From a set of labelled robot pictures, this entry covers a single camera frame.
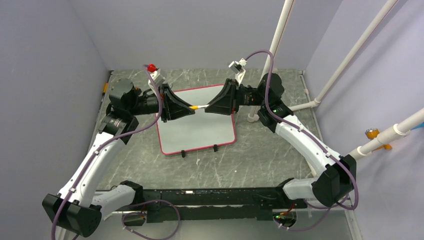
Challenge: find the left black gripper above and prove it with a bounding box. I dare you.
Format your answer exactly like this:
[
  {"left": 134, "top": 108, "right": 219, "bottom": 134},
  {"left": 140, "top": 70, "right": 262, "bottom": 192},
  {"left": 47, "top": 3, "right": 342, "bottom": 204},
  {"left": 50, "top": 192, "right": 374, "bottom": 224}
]
[{"left": 128, "top": 83, "right": 195, "bottom": 122}]

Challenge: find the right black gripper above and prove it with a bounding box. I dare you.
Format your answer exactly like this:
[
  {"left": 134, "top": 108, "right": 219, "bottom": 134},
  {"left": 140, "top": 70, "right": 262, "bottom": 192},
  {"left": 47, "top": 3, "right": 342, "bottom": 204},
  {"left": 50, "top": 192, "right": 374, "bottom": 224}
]
[{"left": 204, "top": 79, "right": 268, "bottom": 116}]

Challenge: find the white marker pen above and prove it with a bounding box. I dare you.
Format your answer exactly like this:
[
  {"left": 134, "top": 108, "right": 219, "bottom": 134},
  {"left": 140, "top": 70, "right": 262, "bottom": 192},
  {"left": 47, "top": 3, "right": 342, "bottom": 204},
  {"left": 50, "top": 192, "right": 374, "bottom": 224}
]
[{"left": 197, "top": 104, "right": 209, "bottom": 109}]

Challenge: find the red-framed whiteboard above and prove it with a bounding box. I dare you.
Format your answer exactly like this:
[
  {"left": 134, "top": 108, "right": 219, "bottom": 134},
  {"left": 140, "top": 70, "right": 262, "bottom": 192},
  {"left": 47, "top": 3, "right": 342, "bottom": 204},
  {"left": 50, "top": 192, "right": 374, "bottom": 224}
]
[{"left": 155, "top": 84, "right": 237, "bottom": 157}]

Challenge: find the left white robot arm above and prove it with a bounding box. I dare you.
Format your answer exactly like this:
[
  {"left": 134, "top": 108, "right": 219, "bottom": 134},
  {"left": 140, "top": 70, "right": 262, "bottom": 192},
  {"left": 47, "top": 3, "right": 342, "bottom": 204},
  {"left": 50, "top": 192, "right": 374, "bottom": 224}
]
[{"left": 42, "top": 78, "right": 196, "bottom": 239}]

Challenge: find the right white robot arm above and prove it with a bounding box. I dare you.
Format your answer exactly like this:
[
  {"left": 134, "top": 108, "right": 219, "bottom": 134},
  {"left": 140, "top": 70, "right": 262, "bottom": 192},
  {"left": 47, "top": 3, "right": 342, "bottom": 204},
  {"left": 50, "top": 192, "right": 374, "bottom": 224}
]
[{"left": 204, "top": 73, "right": 357, "bottom": 208}]

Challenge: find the orange tool at edge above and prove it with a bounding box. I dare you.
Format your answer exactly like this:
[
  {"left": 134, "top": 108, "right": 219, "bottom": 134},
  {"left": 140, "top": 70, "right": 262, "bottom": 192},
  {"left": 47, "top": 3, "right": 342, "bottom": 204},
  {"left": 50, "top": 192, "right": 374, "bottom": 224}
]
[{"left": 102, "top": 82, "right": 109, "bottom": 96}]

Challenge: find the white PVC pipe right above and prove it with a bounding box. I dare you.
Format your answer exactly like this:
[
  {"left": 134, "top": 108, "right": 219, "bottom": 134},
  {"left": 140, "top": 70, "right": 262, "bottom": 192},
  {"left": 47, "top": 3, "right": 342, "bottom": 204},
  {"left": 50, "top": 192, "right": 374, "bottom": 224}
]
[{"left": 349, "top": 108, "right": 424, "bottom": 160}]

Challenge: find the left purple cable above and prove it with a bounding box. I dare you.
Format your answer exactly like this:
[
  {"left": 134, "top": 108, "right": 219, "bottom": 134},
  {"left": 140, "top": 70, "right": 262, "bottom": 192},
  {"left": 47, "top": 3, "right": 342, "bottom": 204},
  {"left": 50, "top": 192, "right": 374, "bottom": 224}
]
[{"left": 50, "top": 64, "right": 164, "bottom": 240}]

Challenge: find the purple cable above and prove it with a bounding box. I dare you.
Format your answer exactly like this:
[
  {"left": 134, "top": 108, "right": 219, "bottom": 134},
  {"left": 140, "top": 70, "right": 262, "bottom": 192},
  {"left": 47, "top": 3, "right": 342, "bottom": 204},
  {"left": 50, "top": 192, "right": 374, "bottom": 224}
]
[
  {"left": 244, "top": 49, "right": 359, "bottom": 232},
  {"left": 50, "top": 64, "right": 164, "bottom": 240}
]

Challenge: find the white PVC pipe frame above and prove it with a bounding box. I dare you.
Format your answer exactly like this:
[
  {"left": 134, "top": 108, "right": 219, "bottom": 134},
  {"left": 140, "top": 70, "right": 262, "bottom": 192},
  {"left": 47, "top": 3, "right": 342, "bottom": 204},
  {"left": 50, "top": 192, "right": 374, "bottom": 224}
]
[{"left": 247, "top": 0, "right": 400, "bottom": 123}]

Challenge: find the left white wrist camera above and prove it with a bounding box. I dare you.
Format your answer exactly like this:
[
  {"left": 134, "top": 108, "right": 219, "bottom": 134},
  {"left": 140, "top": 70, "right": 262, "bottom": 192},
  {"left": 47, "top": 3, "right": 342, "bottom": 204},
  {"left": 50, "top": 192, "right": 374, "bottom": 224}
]
[{"left": 146, "top": 63, "right": 167, "bottom": 88}]

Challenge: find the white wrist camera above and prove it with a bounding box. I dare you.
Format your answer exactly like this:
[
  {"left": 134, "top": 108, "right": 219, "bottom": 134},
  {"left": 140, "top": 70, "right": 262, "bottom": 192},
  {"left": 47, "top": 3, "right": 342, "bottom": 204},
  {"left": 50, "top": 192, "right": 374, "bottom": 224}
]
[
  {"left": 146, "top": 63, "right": 167, "bottom": 88},
  {"left": 228, "top": 58, "right": 247, "bottom": 85}
]

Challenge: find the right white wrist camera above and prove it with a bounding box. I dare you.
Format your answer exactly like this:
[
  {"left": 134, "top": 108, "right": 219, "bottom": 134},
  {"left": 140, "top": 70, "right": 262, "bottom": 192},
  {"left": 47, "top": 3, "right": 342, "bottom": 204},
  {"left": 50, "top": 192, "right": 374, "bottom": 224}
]
[{"left": 228, "top": 58, "right": 247, "bottom": 85}]

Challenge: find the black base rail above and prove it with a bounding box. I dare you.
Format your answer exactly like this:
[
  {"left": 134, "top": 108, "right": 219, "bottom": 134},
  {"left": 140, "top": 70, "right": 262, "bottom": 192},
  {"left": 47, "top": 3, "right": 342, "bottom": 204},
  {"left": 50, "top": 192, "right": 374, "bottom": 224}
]
[{"left": 110, "top": 185, "right": 309, "bottom": 223}]

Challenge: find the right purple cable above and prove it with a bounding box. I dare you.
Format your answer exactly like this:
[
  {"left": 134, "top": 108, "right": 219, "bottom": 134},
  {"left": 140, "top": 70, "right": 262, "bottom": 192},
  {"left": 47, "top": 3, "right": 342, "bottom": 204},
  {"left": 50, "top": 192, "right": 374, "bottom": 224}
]
[{"left": 244, "top": 49, "right": 359, "bottom": 232}]

